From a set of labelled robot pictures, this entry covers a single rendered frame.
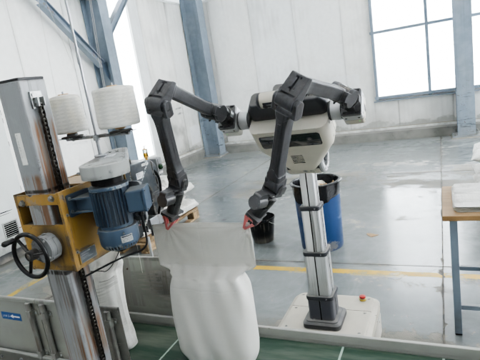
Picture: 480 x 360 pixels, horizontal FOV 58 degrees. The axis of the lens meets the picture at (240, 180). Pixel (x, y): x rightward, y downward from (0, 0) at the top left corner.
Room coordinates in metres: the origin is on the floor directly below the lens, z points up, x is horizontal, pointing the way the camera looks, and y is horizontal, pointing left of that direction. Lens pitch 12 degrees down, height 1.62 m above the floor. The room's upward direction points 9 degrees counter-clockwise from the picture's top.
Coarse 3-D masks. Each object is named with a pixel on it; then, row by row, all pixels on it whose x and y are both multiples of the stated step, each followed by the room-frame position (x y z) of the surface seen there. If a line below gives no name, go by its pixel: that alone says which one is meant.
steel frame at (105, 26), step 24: (96, 0) 7.55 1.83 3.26; (120, 0) 8.35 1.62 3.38; (192, 0) 10.57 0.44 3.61; (456, 0) 8.07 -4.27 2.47; (96, 24) 7.73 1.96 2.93; (192, 24) 10.62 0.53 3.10; (456, 24) 8.07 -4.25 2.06; (96, 48) 7.77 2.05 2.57; (192, 48) 10.66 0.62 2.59; (456, 48) 8.08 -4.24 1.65; (96, 72) 7.71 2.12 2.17; (120, 72) 7.73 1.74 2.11; (192, 72) 10.57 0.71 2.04; (456, 72) 8.09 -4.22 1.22; (216, 96) 10.62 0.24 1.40; (456, 96) 8.10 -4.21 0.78; (120, 144) 7.75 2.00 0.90; (216, 144) 10.57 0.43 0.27
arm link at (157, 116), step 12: (168, 108) 1.70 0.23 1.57; (156, 120) 1.74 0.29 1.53; (168, 120) 1.76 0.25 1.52; (168, 132) 1.77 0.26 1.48; (168, 144) 1.78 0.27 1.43; (168, 156) 1.81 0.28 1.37; (168, 168) 1.84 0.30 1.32; (180, 168) 1.85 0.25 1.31; (168, 180) 1.89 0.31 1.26; (180, 180) 1.86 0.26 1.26
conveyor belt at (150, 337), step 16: (144, 336) 2.14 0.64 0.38; (160, 336) 2.12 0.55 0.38; (176, 336) 2.09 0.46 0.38; (144, 352) 1.99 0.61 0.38; (160, 352) 1.97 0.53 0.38; (176, 352) 1.95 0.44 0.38; (272, 352) 1.83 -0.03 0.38; (288, 352) 1.81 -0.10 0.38; (304, 352) 1.79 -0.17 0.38; (320, 352) 1.77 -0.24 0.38; (336, 352) 1.75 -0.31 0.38; (352, 352) 1.74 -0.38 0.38; (368, 352) 1.72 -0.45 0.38; (384, 352) 1.70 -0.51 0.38
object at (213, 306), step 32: (160, 224) 1.95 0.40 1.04; (192, 224) 1.87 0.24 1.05; (224, 224) 1.80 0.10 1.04; (160, 256) 1.96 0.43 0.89; (192, 256) 1.89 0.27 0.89; (224, 256) 1.81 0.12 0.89; (192, 288) 1.81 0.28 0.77; (224, 288) 1.74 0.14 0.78; (192, 320) 1.81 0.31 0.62; (224, 320) 1.73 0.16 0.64; (256, 320) 1.80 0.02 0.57; (192, 352) 1.84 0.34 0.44; (224, 352) 1.75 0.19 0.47; (256, 352) 1.76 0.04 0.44
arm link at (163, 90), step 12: (156, 84) 1.76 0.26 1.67; (168, 84) 1.73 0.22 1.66; (156, 96) 1.72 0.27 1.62; (168, 96) 1.72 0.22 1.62; (180, 96) 1.80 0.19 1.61; (192, 96) 1.87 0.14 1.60; (156, 108) 1.70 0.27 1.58; (192, 108) 1.91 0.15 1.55; (204, 108) 1.95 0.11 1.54; (216, 108) 1.98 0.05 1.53; (216, 120) 2.02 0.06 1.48
